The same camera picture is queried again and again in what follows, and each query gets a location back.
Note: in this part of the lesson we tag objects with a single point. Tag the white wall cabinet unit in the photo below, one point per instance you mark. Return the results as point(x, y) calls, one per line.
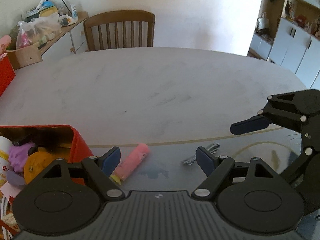
point(287, 34)

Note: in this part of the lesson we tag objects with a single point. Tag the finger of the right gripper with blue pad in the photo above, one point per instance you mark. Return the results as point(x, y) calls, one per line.
point(252, 124)

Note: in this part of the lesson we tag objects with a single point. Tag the clear plastic bag of items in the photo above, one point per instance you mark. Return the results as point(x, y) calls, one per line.
point(38, 32)

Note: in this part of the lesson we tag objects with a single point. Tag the purple spiky rubber toy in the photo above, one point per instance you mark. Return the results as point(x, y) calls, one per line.
point(18, 156)

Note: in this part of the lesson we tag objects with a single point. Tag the pink sticky note pad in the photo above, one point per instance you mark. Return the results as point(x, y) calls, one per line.
point(10, 191)

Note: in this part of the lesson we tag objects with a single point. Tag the pink tube with yellow cap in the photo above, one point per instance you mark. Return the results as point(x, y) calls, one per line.
point(130, 163)

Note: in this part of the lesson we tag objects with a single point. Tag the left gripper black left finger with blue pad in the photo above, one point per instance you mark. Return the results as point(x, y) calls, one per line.
point(97, 172)

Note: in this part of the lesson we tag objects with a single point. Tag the red tin storage box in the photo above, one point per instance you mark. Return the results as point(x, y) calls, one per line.
point(56, 201)

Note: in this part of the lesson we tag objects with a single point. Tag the wooden dining chair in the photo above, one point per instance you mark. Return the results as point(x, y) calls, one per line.
point(120, 28)

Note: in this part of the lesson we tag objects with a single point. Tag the silver nail clipper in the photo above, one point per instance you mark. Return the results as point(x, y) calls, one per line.
point(212, 149)

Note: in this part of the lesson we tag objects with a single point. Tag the white yellow bottle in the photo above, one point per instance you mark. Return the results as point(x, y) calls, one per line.
point(5, 145)

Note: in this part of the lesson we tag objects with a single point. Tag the purple rectangular block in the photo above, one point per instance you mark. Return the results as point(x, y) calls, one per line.
point(15, 179)

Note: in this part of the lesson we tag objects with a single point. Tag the wooden sideboard with white doors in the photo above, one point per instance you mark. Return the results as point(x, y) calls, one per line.
point(71, 40)

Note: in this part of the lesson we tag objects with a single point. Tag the red box with pink lid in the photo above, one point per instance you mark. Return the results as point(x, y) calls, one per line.
point(7, 73)

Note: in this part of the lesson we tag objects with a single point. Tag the orange fruit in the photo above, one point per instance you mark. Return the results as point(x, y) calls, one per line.
point(35, 164)

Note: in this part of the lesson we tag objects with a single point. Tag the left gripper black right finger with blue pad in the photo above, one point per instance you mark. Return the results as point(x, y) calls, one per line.
point(218, 172)

